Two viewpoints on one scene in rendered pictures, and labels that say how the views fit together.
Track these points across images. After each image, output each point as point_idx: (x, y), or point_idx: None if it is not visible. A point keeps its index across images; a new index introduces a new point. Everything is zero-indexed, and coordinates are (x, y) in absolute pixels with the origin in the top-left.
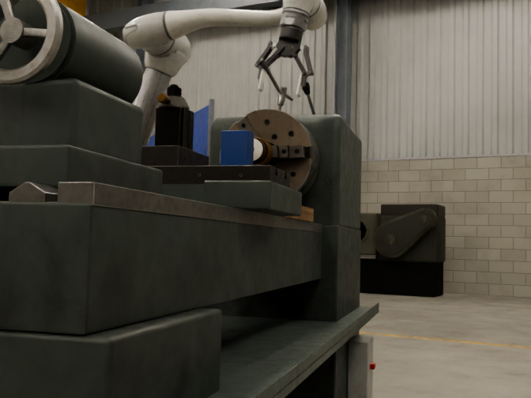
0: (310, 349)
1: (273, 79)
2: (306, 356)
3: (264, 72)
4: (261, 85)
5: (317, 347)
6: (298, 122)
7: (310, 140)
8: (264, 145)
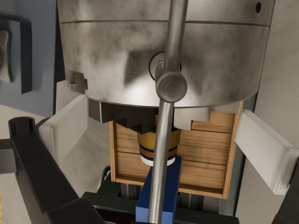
0: (233, 161)
1: (161, 219)
2: (233, 181)
3: (59, 151)
4: (83, 125)
5: (237, 155)
6: (232, 102)
7: (258, 87)
8: (175, 154)
